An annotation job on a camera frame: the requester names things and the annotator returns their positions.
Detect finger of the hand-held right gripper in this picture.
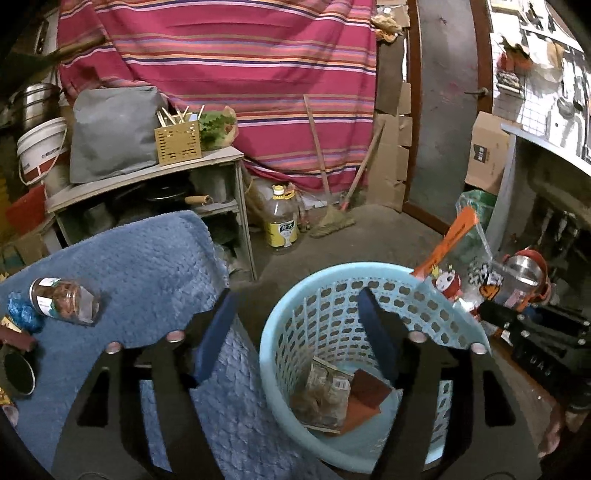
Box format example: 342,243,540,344
477,300,527,335

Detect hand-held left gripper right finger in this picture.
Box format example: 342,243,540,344
358,286,543,480

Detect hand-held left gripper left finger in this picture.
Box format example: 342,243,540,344
51,288,241,480

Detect light blue plastic basket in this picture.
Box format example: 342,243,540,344
259,261,492,467

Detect brown square packet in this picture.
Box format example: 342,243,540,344
339,368,393,432

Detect clear plastic snack packet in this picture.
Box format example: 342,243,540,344
295,355,355,435

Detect clear bag orange strip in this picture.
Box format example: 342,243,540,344
409,205,513,324

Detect blue wrapper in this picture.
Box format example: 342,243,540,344
7,292,44,333

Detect dark metal cup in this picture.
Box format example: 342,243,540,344
2,351,37,398

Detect person's right hand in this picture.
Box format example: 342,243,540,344
538,407,573,457

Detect stainless steel bowl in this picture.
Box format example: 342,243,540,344
502,249,552,306

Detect blue fleece blanket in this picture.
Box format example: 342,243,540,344
0,210,342,480

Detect green plastic bag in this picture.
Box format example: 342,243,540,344
457,189,498,241

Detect straw broom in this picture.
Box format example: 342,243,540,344
308,121,385,239

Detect cooking oil bottle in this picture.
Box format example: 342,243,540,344
263,185,300,254

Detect black pan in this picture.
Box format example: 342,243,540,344
108,180,215,213

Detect grey kitchen counter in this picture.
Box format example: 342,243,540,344
487,122,591,305

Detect clear jar brown contents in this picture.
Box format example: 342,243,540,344
29,277,101,326

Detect printed cardboard box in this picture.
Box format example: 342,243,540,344
464,111,511,195

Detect wooden cabinet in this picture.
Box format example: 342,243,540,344
46,147,258,282

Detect bamboo chopstick holder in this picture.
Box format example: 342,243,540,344
154,105,205,166

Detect wooden stick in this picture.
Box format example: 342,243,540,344
302,95,332,197

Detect bag of lettuce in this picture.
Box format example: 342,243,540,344
198,106,238,151

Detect brown framed door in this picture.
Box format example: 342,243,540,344
406,0,492,232

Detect grey cushion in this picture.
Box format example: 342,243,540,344
69,85,169,184

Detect red basin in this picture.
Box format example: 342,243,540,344
4,185,47,236

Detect white plastic bucket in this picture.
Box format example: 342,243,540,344
17,117,70,185

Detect red striped cloth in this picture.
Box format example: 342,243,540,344
58,0,377,195

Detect stainless steel pot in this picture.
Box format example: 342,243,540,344
9,83,63,134

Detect hanging ginger bag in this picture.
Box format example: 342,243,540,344
372,13,403,43

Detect cardboard wall pieces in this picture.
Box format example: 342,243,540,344
367,80,414,213

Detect wall utensil rack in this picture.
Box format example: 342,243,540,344
490,0,591,160

